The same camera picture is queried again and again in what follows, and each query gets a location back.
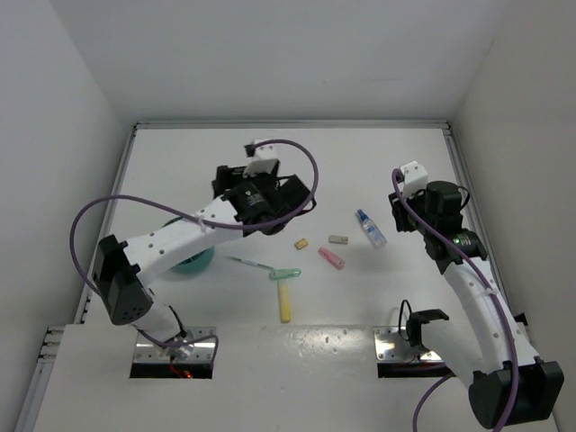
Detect clear blue spray bottle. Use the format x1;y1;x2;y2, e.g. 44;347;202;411
355;209;387;249

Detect small tan eraser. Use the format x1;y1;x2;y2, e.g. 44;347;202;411
294;238;308;250

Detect beige eraser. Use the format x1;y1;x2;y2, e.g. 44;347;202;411
328;235;348;245

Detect yellow highlighter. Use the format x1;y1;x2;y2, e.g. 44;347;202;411
277;280;292;324

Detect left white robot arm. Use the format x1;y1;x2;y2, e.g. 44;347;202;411
92;166;311;348

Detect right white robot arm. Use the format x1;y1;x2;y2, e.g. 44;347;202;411
389;171;564;431

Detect green transparent stapler case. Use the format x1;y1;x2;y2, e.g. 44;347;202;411
269;268;302;281

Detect teal divided round container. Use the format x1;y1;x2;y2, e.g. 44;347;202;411
161;217;215;275

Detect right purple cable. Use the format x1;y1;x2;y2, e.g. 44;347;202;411
391;168;521;432

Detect purple cable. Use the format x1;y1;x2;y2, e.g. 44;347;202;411
391;168;521;432
69;139;320;356

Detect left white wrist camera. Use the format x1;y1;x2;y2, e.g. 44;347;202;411
243;140;279;177

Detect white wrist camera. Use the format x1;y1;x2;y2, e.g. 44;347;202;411
399;161;428;199
243;140;279;177

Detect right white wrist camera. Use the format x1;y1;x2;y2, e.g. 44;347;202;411
399;161;428;199

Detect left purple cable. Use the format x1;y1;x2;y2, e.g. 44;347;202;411
69;139;320;356

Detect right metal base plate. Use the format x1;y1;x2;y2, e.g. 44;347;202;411
373;326;443;365

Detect metal base plate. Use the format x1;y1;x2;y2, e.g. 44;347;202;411
132;327;219;365
373;326;443;365

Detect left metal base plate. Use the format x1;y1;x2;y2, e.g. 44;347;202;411
132;327;219;365

